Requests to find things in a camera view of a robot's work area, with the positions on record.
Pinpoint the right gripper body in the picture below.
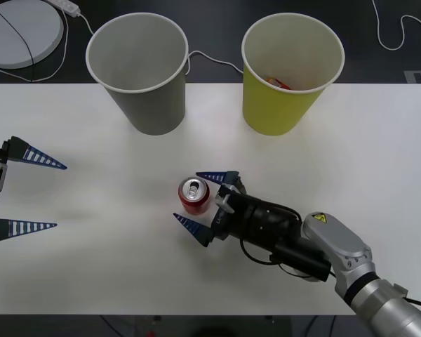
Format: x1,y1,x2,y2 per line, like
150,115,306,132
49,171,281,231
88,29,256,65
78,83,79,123
211,191,260,243

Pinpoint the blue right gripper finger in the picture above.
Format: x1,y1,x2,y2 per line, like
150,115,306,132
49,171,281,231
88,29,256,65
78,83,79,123
195,170,248,194
172,212,218,249

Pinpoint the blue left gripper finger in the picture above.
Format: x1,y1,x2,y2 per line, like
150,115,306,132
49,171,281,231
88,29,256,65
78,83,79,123
1,136,68,171
0,218,58,244

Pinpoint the red drink can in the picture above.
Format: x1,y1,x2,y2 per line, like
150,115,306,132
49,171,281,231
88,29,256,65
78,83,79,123
178,177,211,216

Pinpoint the yellow-green plastic bin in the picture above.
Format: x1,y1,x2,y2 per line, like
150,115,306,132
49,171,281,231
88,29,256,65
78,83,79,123
241,13,346,137

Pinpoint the grey plastic bin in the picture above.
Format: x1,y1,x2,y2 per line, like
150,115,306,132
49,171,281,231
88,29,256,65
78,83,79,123
85,12,190,136

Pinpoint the orange label can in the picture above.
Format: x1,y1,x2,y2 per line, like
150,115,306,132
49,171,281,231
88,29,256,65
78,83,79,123
265,77,290,90

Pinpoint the white round disc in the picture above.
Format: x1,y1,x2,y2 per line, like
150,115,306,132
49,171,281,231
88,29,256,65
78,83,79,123
0,0,65,70

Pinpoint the white power strip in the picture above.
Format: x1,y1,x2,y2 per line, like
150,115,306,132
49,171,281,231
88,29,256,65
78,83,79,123
46,0,81,17

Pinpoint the thin white cable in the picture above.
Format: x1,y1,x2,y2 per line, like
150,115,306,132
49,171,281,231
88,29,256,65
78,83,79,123
0,6,70,84

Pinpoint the white power strip cable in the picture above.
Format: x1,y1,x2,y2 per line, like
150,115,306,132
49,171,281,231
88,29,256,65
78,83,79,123
77,11,246,76

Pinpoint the thin black cable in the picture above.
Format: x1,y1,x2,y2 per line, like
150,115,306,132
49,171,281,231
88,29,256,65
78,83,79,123
0,6,35,83

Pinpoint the looping white cable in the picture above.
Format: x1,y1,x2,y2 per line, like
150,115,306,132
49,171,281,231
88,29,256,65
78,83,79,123
370,0,421,51

